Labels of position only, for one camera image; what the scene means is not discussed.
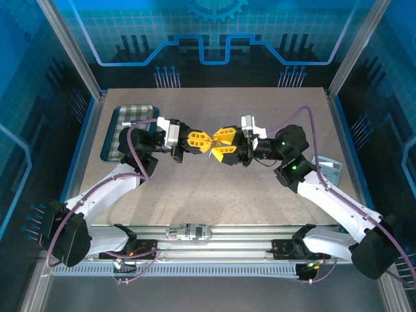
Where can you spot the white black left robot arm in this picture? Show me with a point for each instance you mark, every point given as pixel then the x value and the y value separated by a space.
pixel 107 188

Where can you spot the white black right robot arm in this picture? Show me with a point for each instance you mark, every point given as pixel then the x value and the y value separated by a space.
pixel 341 204

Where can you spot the white blue marker pen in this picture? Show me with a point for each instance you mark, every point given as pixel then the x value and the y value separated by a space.
pixel 128 123

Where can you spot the green white checkered cloth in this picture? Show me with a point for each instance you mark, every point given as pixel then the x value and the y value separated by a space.
pixel 130 112

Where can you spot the teal plastic tray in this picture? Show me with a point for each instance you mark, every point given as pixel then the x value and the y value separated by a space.
pixel 106 143

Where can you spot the grey pocket calculator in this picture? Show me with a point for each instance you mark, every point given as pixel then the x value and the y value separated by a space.
pixel 331 167

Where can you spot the grey metal front panel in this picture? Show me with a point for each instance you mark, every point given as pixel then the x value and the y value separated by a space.
pixel 211 295

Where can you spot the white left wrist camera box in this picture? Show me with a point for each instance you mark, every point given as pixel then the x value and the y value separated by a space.
pixel 169 131

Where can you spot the aluminium table side rail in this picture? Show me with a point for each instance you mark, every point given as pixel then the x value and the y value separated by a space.
pixel 342 130
pixel 94 130

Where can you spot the printed label on rail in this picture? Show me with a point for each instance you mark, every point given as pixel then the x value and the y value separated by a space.
pixel 188 231

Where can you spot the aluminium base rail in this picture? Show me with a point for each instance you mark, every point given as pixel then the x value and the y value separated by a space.
pixel 243 243

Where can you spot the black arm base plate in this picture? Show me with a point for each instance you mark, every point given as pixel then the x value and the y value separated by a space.
pixel 148 246
pixel 281 248

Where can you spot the aluminium frame post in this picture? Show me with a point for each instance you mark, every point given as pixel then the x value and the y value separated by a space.
pixel 72 48
pixel 357 48

